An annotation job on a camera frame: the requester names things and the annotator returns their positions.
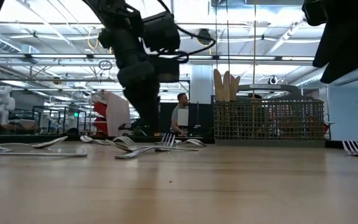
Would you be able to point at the white robot figure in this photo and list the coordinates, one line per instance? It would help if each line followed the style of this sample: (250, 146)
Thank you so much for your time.
(2, 102)

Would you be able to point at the pink white board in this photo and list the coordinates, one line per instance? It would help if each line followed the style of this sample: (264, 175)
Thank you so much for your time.
(118, 115)

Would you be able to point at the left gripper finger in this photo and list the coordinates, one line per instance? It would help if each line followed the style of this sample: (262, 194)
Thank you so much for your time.
(138, 109)
(152, 115)

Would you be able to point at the wooden utensils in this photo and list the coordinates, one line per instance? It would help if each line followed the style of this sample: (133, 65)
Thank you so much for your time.
(233, 90)
(218, 87)

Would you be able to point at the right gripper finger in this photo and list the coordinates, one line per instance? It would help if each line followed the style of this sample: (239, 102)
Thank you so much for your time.
(346, 49)

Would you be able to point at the ceiling light strip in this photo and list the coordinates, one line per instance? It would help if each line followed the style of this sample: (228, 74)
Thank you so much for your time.
(244, 57)

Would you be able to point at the red cabinet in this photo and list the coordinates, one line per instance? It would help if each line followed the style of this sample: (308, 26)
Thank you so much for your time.
(101, 112)

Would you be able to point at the small black ceiling reel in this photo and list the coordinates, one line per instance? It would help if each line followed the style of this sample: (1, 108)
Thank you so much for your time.
(273, 80)

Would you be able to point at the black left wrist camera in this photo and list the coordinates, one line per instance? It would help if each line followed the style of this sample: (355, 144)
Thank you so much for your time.
(162, 32)

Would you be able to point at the white paper sign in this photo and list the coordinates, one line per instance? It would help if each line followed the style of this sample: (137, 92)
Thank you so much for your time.
(183, 116)

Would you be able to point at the grey mesh cutlery basket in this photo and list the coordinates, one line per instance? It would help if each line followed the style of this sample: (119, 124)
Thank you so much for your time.
(269, 121)

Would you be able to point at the black partition panel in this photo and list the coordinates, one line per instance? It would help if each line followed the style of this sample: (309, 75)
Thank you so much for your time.
(200, 118)

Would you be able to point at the person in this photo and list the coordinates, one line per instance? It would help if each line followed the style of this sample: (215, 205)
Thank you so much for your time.
(174, 118)

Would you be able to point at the white pillar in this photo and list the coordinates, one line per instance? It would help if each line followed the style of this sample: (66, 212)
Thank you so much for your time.
(202, 84)

